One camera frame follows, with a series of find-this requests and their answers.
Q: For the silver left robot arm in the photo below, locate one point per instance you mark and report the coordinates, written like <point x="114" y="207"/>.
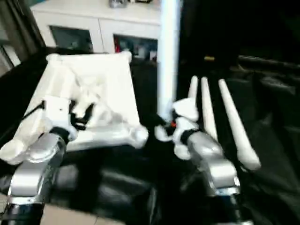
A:
<point x="33" y="168"/>

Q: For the dark metal rail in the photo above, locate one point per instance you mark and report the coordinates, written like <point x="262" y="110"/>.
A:
<point x="267" y="61"/>

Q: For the white plastic table leg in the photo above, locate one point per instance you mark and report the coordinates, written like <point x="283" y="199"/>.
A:
<point x="236" y="126"/>
<point x="168" y="56"/>
<point x="207" y="108"/>
<point x="193" y="89"/>

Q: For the black box with tan label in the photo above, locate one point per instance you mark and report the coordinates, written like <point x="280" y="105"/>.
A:
<point x="201" y="28"/>

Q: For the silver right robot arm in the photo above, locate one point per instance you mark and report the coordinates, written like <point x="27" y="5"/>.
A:
<point x="215" y="164"/>

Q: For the black mat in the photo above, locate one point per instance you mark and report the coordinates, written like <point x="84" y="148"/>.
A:
<point x="272" y="154"/>

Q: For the grey curtain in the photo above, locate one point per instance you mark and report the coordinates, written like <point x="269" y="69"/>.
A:
<point x="18" y="28"/>

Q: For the white cabinet with glass doors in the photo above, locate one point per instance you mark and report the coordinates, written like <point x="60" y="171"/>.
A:
<point x="93" y="14"/>

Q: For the red bottle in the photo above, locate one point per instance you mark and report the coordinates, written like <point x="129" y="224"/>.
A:
<point x="117" y="46"/>

